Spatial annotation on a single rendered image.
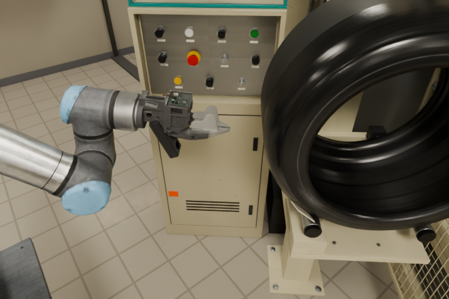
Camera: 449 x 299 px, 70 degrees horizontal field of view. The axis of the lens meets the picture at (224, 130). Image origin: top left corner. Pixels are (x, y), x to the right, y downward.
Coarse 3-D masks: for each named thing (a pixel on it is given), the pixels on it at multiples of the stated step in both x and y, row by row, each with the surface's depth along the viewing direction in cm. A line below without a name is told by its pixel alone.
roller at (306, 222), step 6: (312, 216) 82; (306, 222) 81; (312, 222) 80; (318, 222) 81; (306, 228) 80; (312, 228) 80; (318, 228) 80; (306, 234) 81; (312, 234) 81; (318, 234) 81
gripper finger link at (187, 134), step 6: (174, 132) 74; (180, 132) 73; (186, 132) 72; (192, 132) 73; (198, 132) 73; (204, 132) 73; (186, 138) 72; (192, 138) 73; (198, 138) 73; (204, 138) 74
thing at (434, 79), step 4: (436, 68) 105; (440, 68) 104; (436, 72) 105; (440, 72) 105; (432, 76) 107; (436, 76) 106; (432, 80) 107; (436, 80) 107; (432, 84) 107; (436, 84) 106; (428, 88) 109; (432, 88) 108; (428, 92) 110; (432, 92) 110; (424, 96) 111; (428, 96) 111; (424, 100) 112; (428, 100) 112; (420, 104) 113; (424, 104) 112; (420, 108) 114
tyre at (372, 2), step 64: (384, 0) 57; (448, 0) 52; (320, 64) 56; (384, 64) 52; (448, 64) 51; (320, 128) 60; (448, 128) 87; (320, 192) 73; (384, 192) 89; (448, 192) 80
